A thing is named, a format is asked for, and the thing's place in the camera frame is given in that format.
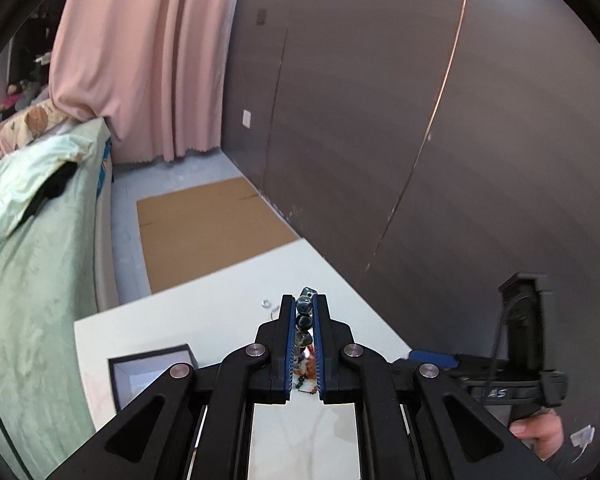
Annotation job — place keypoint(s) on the bed with green sheet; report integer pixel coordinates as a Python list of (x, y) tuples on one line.
[(40, 310)]

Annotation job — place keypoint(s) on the black jewelry box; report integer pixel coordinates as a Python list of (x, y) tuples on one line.
[(130, 367)]

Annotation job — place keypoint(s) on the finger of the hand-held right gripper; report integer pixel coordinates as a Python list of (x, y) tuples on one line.
[(437, 358)]

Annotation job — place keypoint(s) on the heap of stuffed toys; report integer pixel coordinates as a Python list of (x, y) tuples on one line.
[(17, 97)]

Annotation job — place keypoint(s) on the white side table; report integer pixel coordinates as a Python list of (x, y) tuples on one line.
[(220, 300)]

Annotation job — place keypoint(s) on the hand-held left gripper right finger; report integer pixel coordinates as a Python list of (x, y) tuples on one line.
[(320, 345)]

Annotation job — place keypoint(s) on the bear print pillow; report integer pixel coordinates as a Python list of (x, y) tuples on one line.
[(35, 120)]

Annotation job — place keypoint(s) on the flattened cardboard sheet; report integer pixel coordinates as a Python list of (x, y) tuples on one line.
[(210, 230)]

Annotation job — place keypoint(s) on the white tape scrap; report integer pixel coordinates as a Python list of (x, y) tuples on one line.
[(582, 436)]

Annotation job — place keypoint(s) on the white wall socket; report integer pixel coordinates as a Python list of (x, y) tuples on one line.
[(248, 118)]

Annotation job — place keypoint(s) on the person's right hand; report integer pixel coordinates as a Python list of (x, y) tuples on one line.
[(540, 435)]

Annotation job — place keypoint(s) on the black cloth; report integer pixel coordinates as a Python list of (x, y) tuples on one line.
[(50, 187)]

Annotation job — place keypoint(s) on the dark wall switch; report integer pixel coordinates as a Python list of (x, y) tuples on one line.
[(261, 16)]

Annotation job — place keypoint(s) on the light green quilt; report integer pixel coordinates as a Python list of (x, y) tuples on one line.
[(10, 185)]

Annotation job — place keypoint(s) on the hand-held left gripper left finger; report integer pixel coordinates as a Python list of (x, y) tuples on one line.
[(285, 345)]

